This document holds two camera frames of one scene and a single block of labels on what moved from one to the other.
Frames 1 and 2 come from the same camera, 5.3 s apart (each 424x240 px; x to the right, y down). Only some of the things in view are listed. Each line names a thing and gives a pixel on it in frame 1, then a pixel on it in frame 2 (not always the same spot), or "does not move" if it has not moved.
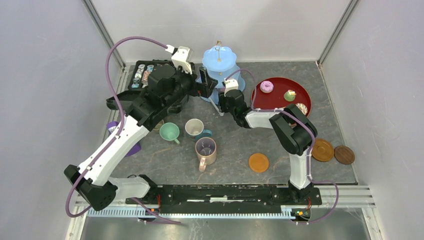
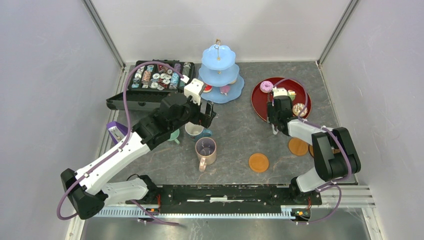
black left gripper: (203, 89) → (201, 118)
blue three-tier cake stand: (219, 62) does not move
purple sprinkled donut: (266, 86) does not move
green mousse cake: (289, 96) does not move
